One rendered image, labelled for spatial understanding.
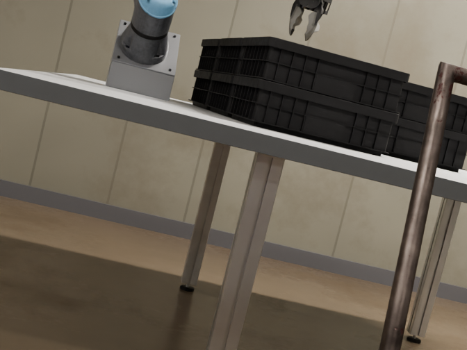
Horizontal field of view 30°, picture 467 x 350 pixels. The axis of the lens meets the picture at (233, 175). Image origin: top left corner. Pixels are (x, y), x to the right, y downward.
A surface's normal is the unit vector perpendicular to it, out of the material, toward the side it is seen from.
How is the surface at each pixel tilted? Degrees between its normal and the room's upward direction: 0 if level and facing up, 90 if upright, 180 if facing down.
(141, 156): 90
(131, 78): 90
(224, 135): 90
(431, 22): 90
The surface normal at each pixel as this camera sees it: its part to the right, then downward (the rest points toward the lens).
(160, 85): 0.16, 0.13
